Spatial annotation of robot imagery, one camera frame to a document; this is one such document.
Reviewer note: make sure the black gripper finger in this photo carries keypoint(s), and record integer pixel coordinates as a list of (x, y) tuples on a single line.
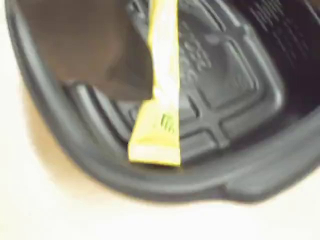
[(82, 45), (292, 45)]

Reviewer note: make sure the yellow instant coffee stick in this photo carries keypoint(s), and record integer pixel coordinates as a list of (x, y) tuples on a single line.
[(166, 82)]

